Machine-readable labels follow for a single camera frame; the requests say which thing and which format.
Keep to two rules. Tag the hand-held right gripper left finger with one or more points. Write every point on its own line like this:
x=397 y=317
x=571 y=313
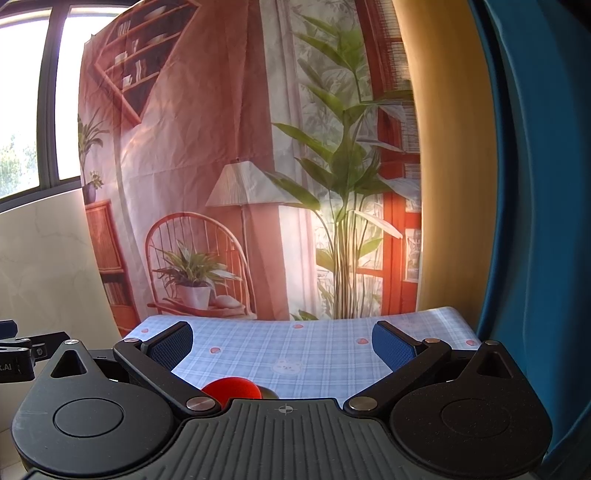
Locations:
x=173 y=345

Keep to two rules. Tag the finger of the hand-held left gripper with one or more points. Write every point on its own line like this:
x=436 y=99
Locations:
x=44 y=346
x=7 y=331

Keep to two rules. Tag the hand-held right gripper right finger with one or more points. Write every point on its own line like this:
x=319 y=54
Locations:
x=392 y=348

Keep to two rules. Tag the red bowl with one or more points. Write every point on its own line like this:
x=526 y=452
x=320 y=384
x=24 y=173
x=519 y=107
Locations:
x=231 y=391

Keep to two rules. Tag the green square plate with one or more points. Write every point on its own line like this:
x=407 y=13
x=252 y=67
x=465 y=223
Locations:
x=268 y=393

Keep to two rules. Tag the blue plaid tablecloth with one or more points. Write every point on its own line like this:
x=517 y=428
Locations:
x=300 y=355

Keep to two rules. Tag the yellow curtain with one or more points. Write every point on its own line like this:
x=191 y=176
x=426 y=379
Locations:
x=443 y=152

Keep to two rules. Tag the blue curtain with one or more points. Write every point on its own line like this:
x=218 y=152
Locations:
x=540 y=207

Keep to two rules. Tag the dark framed window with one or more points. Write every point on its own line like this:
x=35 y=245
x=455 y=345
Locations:
x=44 y=101

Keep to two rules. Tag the printed wall tapestry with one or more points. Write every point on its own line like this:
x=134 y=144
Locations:
x=240 y=161

